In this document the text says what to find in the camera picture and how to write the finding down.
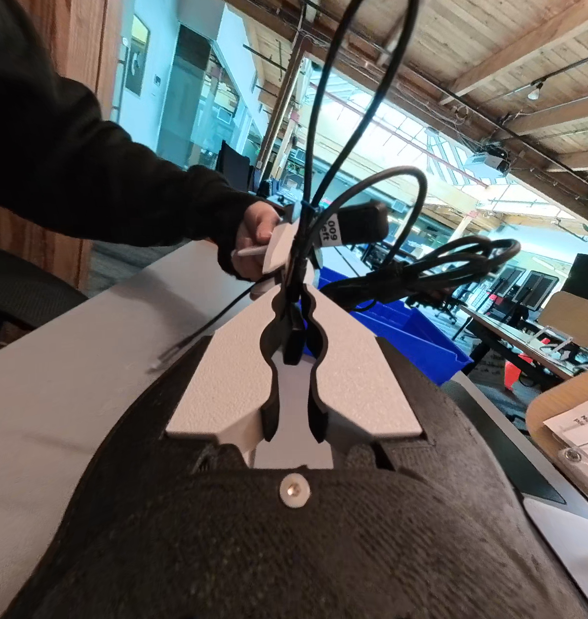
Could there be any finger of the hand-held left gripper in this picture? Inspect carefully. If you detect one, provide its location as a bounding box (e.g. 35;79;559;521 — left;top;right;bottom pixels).
261;221;302;275
301;244;324;287

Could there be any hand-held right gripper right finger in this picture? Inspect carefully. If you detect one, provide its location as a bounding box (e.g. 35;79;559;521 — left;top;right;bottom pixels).
306;284;424;469

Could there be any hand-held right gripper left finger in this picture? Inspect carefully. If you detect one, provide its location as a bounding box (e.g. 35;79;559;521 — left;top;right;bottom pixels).
165;285;281;466

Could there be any large blue plastic bin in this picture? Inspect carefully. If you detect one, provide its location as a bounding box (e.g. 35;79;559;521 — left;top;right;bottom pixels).
301;265;475;386

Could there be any black cable bundle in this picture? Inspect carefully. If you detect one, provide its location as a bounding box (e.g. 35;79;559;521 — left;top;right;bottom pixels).
280;0;523;367

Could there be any person's left forearm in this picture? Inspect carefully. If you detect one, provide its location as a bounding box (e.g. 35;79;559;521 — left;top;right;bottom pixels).
0;0;262;279

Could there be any grey desk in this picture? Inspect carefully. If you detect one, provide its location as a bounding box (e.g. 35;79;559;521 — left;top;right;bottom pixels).
0;239;588;619

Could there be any person's left hand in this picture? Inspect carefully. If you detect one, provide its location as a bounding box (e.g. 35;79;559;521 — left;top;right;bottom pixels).
230;200;284;282

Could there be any ceiling projector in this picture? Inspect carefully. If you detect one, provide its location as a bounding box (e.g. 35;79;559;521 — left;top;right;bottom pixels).
462;144;512;176

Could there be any black portrait monitor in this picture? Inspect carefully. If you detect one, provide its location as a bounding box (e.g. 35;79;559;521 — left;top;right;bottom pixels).
520;270;558;310
492;266;523;300

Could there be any wooden background table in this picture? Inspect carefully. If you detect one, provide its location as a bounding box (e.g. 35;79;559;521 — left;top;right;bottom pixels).
461;304;588;383

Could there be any black mesh office chair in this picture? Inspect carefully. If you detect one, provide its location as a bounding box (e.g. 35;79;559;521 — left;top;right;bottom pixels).
0;244;88;339

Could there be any white printed instruction sheet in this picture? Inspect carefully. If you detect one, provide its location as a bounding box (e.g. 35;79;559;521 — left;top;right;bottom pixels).
543;401;588;465

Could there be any thin black cable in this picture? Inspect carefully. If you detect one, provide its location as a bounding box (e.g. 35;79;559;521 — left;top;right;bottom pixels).
149;284;257;372

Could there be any framed wall picture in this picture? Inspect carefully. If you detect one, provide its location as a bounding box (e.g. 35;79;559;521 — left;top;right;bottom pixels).
124;14;151;97

